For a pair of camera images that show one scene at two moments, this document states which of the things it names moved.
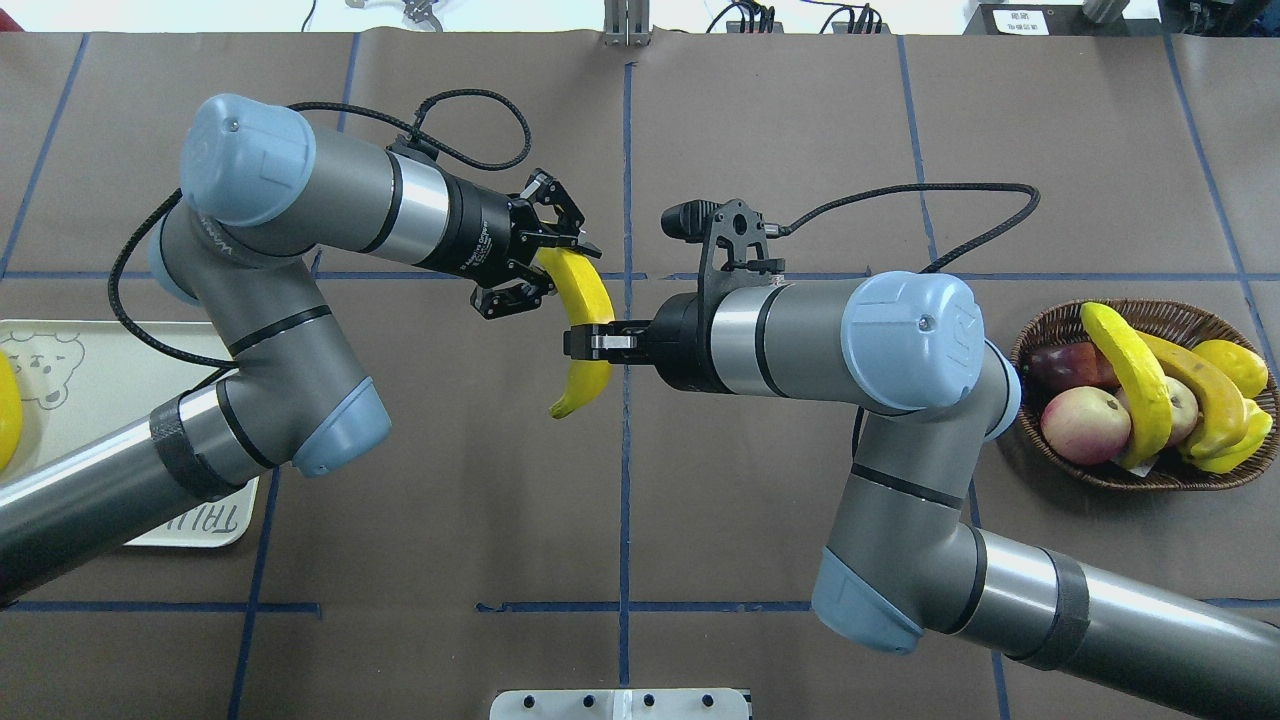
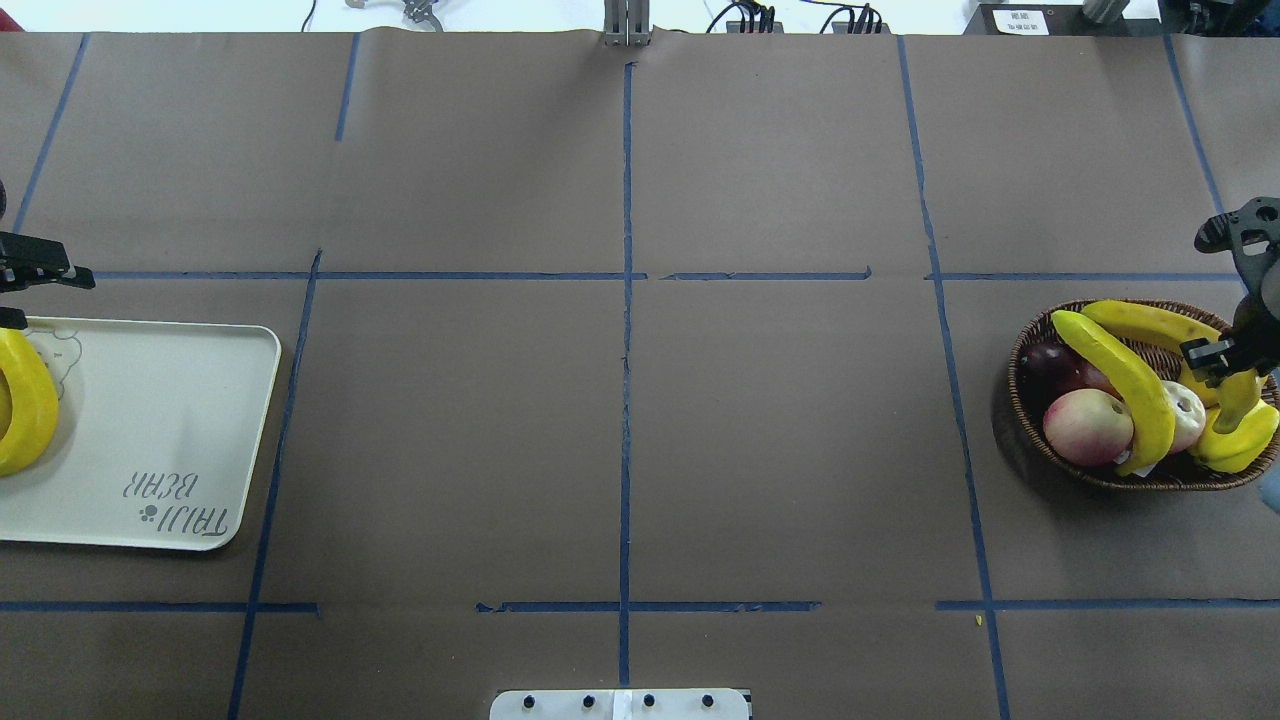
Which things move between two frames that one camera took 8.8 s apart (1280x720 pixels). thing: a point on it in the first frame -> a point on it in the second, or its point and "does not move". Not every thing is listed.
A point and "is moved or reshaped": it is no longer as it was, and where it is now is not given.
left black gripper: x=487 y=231 -> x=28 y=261
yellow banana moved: x=579 y=278 -> x=34 y=404
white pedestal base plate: x=619 y=704 does not move
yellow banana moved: x=10 y=412 does not move
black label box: x=1040 y=19 does not move
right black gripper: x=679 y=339 -> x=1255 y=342
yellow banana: x=1221 y=425 is moved or reshaped
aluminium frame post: x=627 y=23 does not move
